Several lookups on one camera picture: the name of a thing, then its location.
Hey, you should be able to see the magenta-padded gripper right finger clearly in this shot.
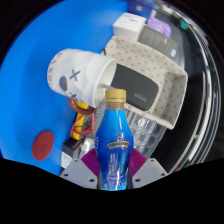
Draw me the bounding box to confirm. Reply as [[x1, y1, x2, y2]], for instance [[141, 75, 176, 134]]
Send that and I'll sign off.
[[127, 148, 168, 190]]

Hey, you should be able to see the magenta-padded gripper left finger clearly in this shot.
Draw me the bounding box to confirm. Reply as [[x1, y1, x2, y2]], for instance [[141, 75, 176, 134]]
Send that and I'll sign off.
[[59, 148, 101, 190]]

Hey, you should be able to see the blue drink bottle gold cap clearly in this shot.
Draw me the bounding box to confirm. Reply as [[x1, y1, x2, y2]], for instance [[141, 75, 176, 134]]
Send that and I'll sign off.
[[93, 88, 135, 192]]

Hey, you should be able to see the small black box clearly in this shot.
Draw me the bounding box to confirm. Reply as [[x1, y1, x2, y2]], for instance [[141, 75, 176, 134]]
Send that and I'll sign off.
[[61, 137, 85, 169]]

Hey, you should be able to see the clear plastic container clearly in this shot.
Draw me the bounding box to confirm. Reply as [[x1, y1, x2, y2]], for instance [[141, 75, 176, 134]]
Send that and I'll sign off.
[[124, 105, 168, 158]]

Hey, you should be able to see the flat round red coaster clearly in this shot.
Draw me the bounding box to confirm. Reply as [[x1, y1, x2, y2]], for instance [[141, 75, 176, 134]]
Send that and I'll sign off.
[[31, 129, 56, 162]]

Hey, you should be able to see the black rounded power bank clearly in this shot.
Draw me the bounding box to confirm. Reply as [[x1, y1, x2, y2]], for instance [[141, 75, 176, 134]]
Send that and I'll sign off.
[[107, 63, 161, 112]]

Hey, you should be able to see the white mug with face print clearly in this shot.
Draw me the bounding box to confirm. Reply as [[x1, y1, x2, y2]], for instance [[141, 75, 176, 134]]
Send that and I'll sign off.
[[46, 48, 118, 110]]

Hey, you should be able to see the beige dotted storage tray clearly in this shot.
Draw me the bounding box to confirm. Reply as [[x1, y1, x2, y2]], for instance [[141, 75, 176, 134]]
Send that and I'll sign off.
[[100, 34, 190, 131]]

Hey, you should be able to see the dark grey flat box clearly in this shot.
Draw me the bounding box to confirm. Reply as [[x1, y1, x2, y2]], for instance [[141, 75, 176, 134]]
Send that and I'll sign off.
[[137, 24, 180, 60]]

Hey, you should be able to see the purple rounded case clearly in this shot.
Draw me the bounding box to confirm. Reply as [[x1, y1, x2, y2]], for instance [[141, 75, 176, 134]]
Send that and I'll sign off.
[[146, 16, 173, 38]]

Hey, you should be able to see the white rectangular box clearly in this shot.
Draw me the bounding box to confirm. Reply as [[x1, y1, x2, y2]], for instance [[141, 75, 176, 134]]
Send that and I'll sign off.
[[112, 12, 148, 41]]

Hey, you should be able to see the red cable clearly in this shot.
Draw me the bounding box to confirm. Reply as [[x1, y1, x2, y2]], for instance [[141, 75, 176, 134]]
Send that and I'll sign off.
[[69, 113, 96, 140]]

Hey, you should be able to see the brown tape ring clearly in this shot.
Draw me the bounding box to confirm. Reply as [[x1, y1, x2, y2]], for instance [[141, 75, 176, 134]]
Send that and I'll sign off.
[[68, 97, 96, 117]]

